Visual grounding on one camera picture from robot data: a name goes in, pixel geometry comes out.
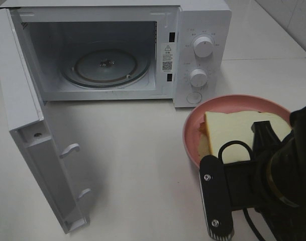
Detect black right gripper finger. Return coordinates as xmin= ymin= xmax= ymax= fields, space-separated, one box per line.
xmin=251 ymin=120 xmax=281 ymax=149

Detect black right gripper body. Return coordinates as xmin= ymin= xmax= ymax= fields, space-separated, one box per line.
xmin=222 ymin=143 xmax=286 ymax=213

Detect pink round plate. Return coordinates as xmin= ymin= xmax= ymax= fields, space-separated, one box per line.
xmin=182 ymin=95 xmax=290 ymax=167

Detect round white door button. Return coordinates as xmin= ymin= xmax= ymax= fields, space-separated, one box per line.
xmin=186 ymin=92 xmax=202 ymax=104

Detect white microwave door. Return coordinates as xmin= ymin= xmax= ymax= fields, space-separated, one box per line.
xmin=0 ymin=9 xmax=87 ymax=233

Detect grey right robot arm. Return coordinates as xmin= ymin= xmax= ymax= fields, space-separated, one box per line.
xmin=218 ymin=107 xmax=306 ymax=240

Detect lower white timer knob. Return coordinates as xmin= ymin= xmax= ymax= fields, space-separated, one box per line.
xmin=189 ymin=69 xmax=208 ymax=87

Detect upper white power knob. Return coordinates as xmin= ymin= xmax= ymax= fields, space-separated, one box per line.
xmin=193 ymin=35 xmax=214 ymax=58

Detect white microwave oven body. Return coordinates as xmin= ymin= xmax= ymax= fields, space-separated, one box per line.
xmin=1 ymin=1 xmax=232 ymax=107

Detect white warning label sticker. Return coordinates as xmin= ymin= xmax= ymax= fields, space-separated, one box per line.
xmin=160 ymin=42 xmax=176 ymax=73

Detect glass microwave turntable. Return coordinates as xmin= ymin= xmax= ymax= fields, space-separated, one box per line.
xmin=60 ymin=41 xmax=155 ymax=89

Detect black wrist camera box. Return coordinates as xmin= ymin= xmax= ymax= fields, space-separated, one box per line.
xmin=199 ymin=155 xmax=234 ymax=240

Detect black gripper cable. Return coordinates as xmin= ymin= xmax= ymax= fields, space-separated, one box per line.
xmin=217 ymin=141 xmax=266 ymax=241

